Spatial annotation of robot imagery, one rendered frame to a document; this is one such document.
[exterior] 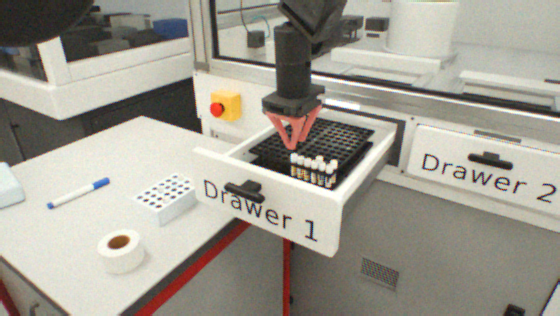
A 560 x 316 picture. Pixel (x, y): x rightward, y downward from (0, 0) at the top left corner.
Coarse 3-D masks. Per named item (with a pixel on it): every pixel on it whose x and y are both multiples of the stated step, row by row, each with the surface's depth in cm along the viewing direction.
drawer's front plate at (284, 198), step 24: (192, 168) 65; (216, 168) 62; (240, 168) 58; (264, 192) 57; (288, 192) 54; (312, 192) 52; (240, 216) 63; (264, 216) 60; (312, 216) 54; (336, 216) 51; (312, 240) 56; (336, 240) 54
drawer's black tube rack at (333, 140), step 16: (288, 128) 78; (320, 128) 78; (336, 128) 78; (352, 128) 78; (272, 144) 72; (304, 144) 72; (320, 144) 72; (336, 144) 71; (352, 144) 71; (368, 144) 79; (256, 160) 72; (272, 160) 72; (288, 160) 66; (336, 160) 66; (352, 160) 72; (288, 176) 66; (336, 176) 67
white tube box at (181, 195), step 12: (168, 180) 79; (144, 192) 75; (156, 192) 75; (168, 192) 75; (180, 192) 75; (192, 192) 76; (132, 204) 73; (144, 204) 71; (156, 204) 71; (168, 204) 71; (180, 204) 74; (192, 204) 77; (144, 216) 72; (156, 216) 70; (168, 216) 72
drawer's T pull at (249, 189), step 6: (246, 180) 58; (228, 186) 56; (234, 186) 56; (240, 186) 56; (246, 186) 56; (252, 186) 56; (258, 186) 56; (234, 192) 56; (240, 192) 55; (246, 192) 54; (252, 192) 54; (246, 198) 55; (252, 198) 54; (258, 198) 53; (264, 198) 54
